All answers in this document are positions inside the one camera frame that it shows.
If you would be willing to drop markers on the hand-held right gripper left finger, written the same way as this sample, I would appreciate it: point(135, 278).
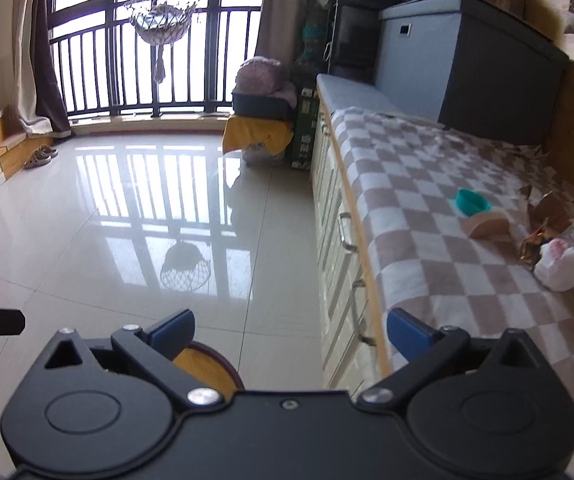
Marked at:
point(173, 331)

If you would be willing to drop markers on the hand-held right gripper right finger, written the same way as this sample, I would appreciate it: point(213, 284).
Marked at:
point(407, 332)

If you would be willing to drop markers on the yellow waste bin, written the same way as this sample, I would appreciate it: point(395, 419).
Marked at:
point(207, 370)

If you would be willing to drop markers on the teal bowl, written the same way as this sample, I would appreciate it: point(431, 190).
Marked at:
point(472, 202)

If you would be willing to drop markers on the shiny brown wrapper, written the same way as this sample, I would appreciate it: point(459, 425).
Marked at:
point(534, 248)

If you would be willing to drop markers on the white plastic bag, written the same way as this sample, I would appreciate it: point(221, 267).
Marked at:
point(562, 265)

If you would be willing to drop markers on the brown cardboard piece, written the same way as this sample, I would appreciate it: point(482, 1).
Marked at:
point(549, 207)

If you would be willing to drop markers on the checkered blanket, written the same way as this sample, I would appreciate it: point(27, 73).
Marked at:
point(442, 280)

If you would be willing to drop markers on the white drawer cabinet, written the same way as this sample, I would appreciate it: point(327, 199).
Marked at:
point(329, 240)

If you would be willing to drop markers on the wooden steps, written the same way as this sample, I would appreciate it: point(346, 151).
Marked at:
point(19, 147)

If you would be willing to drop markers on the yellow cloth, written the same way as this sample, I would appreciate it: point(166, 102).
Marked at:
point(254, 132)

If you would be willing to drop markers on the dark brown curtain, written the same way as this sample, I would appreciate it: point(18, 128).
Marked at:
point(52, 85)

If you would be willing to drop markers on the green carton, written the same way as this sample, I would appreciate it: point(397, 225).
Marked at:
point(304, 135)

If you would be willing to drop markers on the dark plastic tray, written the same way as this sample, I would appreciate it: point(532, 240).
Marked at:
point(262, 107)

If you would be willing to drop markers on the beige curtain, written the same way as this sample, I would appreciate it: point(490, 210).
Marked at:
point(24, 50)

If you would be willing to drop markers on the black window railing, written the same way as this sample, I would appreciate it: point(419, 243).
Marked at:
point(117, 85)

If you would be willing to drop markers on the grey storage box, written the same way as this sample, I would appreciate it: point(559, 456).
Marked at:
point(492, 80)

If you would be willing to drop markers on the pink fabric bundle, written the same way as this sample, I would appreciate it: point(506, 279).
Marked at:
point(262, 76)

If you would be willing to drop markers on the hanging net basket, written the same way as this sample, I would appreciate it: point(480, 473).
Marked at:
point(159, 20)

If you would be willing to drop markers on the black drawer tower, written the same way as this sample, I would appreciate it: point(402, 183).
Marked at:
point(362, 20)

